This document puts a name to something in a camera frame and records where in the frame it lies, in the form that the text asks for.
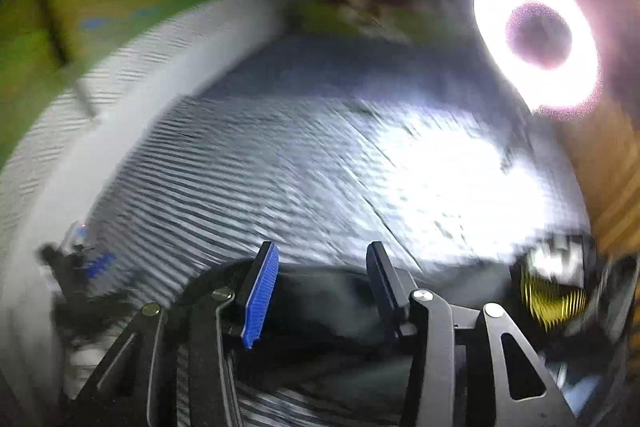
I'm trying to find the dark pants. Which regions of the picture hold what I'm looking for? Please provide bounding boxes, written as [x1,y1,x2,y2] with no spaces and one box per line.
[177,257,506,410]

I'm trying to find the yellow and black object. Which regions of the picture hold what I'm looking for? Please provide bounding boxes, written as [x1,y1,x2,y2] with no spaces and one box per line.
[510,233,590,334]

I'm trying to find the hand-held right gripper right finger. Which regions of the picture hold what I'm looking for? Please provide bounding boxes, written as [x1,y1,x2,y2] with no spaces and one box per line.
[366,241,576,427]

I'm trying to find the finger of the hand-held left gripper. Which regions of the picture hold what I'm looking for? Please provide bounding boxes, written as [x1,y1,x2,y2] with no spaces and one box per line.
[84,253,118,280]

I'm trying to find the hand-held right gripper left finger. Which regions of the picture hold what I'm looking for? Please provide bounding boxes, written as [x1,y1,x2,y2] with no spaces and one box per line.
[75,241,280,427]

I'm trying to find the striped bed sheet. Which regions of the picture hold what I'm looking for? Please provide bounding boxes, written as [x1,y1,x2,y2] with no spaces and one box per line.
[65,32,593,427]

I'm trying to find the ring light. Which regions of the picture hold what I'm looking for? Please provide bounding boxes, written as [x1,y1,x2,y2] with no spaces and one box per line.
[472,0,601,114]

